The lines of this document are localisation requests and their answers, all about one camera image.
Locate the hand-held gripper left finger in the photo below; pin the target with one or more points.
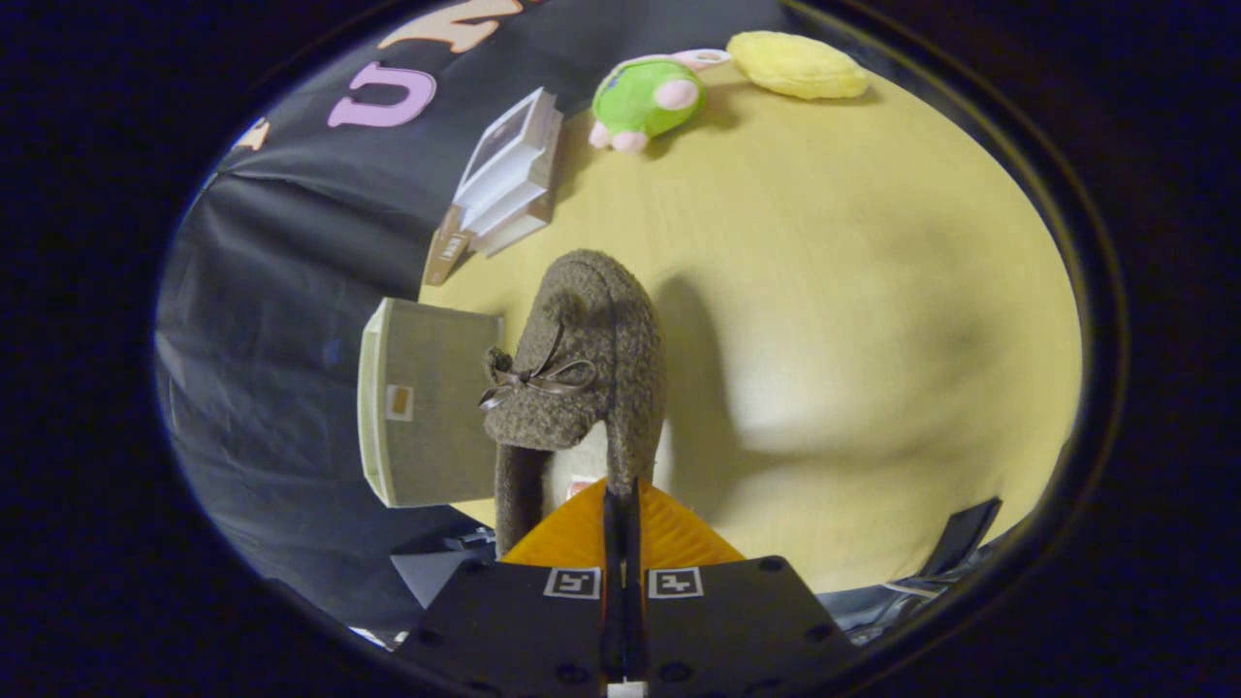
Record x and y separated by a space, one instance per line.
514 620

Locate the yellow plush toy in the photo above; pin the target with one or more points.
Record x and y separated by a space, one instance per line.
800 66

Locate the plain white book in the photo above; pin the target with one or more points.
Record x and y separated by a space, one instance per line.
514 208

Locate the grey fabric storage box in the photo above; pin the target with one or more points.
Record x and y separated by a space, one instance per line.
436 407

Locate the white portrait cover book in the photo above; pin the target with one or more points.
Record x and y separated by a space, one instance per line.
504 145

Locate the black backdrop cloth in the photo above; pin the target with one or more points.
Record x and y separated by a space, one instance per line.
271 388

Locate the green and pink plush toy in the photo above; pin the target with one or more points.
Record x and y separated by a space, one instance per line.
640 97

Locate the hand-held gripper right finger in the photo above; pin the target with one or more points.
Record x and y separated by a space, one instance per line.
737 620

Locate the brown book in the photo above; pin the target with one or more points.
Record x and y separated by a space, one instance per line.
448 247

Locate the mauve book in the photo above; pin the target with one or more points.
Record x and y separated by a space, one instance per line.
519 236

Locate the black flat object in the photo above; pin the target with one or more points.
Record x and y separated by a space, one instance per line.
960 538

